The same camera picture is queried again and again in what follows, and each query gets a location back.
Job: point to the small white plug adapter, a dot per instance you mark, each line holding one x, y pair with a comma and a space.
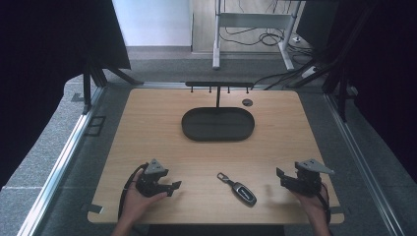
296, 39

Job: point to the black key rack with tray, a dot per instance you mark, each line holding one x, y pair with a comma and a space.
218, 124

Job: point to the black metal stand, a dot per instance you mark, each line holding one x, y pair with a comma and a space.
95, 77
341, 78

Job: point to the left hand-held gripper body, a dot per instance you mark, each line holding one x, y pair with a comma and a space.
150, 183

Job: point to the black car key with clip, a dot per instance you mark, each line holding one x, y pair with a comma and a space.
244, 193

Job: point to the person's left hand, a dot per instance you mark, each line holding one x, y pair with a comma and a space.
137, 203

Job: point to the person's right hand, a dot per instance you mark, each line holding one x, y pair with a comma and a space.
311, 206

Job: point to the white power strip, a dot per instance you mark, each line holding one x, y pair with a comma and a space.
309, 72

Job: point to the aluminium floor rail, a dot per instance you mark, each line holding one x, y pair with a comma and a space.
360, 157
62, 164

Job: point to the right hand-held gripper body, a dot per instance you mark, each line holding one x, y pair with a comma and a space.
306, 182

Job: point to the black tape strip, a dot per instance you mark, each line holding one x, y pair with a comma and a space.
337, 210
92, 207

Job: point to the black curtain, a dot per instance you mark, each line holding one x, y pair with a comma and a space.
39, 65
387, 65

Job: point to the white metal desk frame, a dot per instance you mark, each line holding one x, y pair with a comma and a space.
252, 20

